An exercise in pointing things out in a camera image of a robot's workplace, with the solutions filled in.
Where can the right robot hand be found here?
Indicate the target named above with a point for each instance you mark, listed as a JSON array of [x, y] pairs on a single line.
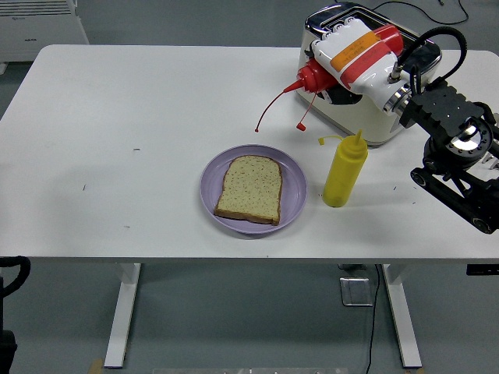
[[351, 50]]

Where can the red squeeze bottle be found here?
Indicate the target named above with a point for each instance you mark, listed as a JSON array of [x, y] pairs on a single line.
[[316, 76]]

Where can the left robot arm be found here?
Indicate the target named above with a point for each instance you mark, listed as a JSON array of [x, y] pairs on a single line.
[[7, 346]]

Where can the slice of bread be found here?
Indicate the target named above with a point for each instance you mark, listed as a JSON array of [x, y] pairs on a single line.
[[251, 187]]

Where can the cream and chrome toaster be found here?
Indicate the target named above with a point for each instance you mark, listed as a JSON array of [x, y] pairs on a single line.
[[351, 117]]

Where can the yellow squeeze bottle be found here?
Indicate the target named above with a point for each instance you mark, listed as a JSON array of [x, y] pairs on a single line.
[[343, 171]]

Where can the purple plate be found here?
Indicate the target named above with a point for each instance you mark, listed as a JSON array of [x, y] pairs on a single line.
[[210, 187]]

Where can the metal floor socket plate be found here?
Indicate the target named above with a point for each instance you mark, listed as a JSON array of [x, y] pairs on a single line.
[[355, 291]]

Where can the black table control panel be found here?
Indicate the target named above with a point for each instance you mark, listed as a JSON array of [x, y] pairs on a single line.
[[483, 269]]

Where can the white table leg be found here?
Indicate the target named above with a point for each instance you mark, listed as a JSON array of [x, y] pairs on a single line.
[[401, 311], [122, 311]]

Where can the white appliance with vents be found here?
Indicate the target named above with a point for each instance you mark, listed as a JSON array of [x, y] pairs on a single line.
[[39, 27]]

